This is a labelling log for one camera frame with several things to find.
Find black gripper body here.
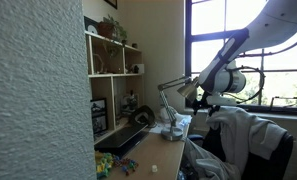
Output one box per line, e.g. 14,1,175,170
195,92,213,110

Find white cloth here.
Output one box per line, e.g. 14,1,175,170
150,105,193,135

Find silver desk lamp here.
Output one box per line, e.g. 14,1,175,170
156,75,201,142

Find black headphones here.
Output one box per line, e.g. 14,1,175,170
129,104,156,128

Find dark microscope figure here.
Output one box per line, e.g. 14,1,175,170
121,89,140,114

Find small white box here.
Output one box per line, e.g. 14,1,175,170
131,63,146,75

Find crinkled clear plastic bag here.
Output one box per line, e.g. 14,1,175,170
177,169,196,180

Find black office chair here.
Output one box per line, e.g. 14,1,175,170
187,123,295,180

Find black laptop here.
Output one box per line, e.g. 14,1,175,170
94,122,150,152

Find wooden shelf unit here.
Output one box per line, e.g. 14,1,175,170
84,29,146,145

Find colourful bead cluster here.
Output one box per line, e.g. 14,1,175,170
112,155,140,177

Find black framed photo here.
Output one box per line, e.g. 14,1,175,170
90,97,109,137

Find white curved ornament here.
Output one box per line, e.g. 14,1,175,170
93,52,106,75

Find yellow green toy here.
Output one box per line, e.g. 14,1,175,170
94,150,115,180

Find potted green plant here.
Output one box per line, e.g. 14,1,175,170
97,13,129,57

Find dark framed disc picture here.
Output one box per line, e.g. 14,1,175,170
83,15,100,35

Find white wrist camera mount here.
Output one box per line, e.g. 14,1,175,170
206,94,238,107

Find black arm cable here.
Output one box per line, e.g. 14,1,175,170
226,64,266,104

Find wire stand on windowsill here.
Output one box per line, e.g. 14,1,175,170
269,96,297,110

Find dark wall picture frame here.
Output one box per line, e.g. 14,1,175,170
103,0,119,10

